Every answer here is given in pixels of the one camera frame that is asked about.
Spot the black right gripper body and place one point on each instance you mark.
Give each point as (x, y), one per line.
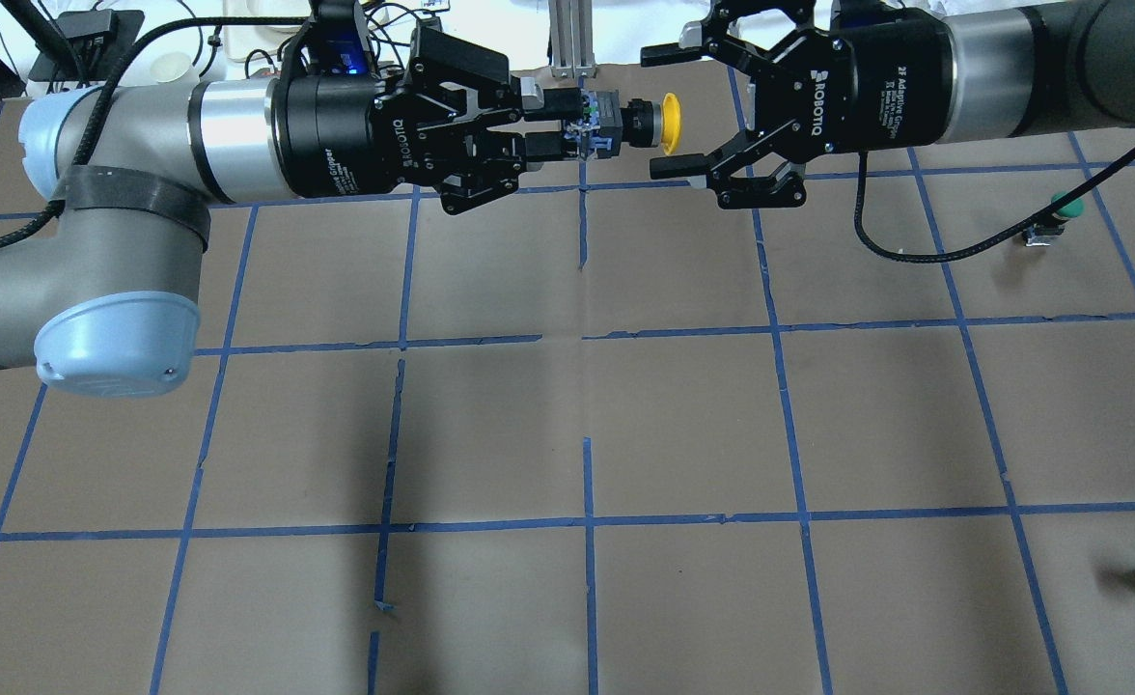
(891, 87)

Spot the yellow push button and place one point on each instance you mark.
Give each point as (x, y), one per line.
(606, 125)

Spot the beige tray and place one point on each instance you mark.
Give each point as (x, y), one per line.
(238, 41)

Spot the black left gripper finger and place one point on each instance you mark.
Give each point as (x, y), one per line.
(541, 148)
(552, 104)

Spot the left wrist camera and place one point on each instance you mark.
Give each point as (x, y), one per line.
(334, 40)

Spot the green push button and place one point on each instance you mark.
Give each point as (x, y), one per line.
(1046, 229)

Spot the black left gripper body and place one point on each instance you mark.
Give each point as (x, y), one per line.
(328, 135)

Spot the aluminium frame post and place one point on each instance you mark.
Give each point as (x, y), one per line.
(571, 39)

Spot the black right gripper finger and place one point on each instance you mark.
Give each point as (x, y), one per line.
(693, 167)
(692, 44)

